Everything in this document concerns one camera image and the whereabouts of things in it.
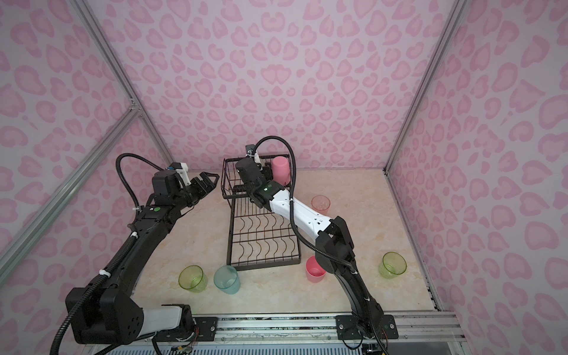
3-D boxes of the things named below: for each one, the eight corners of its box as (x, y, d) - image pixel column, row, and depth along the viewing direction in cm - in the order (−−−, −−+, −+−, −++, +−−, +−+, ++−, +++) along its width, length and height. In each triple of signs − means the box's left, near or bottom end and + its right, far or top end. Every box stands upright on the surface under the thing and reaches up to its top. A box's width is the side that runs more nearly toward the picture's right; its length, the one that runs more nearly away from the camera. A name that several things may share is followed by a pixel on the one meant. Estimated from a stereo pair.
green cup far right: (380, 281, 85) (389, 272, 78) (376, 261, 90) (383, 251, 83) (399, 281, 85) (409, 272, 78) (393, 261, 90) (402, 251, 83)
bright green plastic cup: (185, 294, 82) (175, 287, 75) (191, 274, 87) (182, 265, 80) (206, 294, 82) (198, 287, 75) (211, 274, 87) (204, 265, 80)
